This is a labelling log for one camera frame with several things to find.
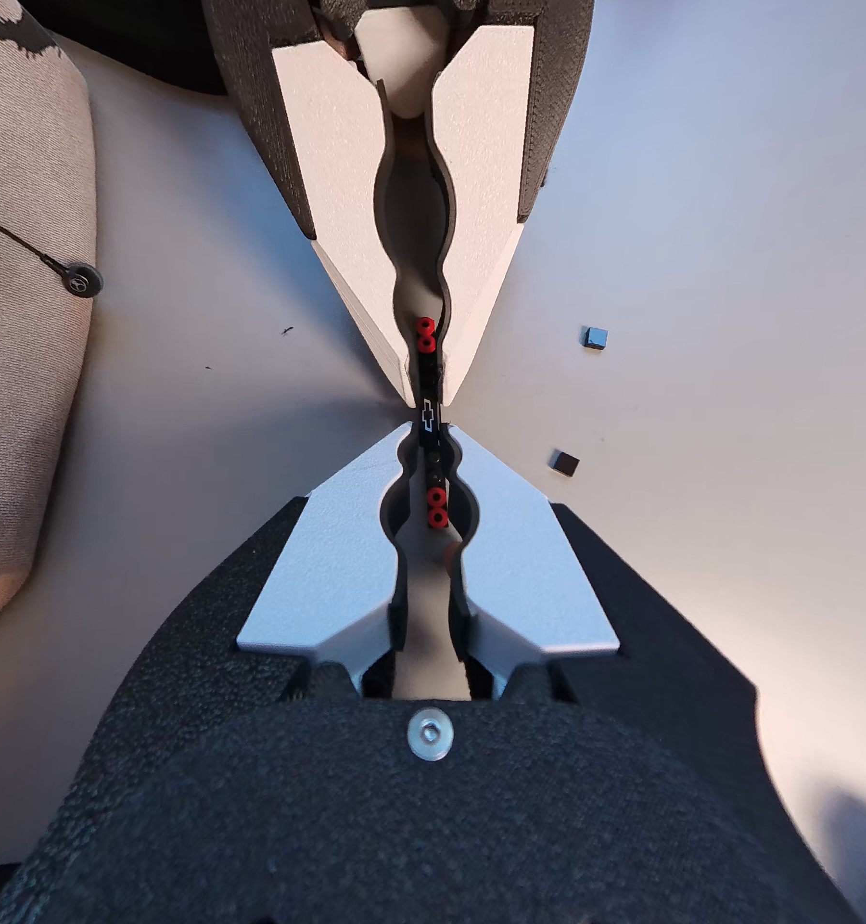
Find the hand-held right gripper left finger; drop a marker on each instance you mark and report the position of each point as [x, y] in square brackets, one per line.
[325, 577]

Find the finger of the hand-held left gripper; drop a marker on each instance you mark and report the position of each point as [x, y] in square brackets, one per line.
[332, 180]
[483, 144]

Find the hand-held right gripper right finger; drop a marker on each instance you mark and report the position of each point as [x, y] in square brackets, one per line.
[534, 577]

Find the black lego plate white emblem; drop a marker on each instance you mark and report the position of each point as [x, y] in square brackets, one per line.
[430, 419]

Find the small black lego tile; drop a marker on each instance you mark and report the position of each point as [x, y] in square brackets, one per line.
[564, 462]
[595, 337]

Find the person's right hand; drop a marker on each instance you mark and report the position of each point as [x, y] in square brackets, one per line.
[449, 556]

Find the black quilted wrist rest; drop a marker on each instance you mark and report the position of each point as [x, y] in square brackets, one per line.
[130, 43]

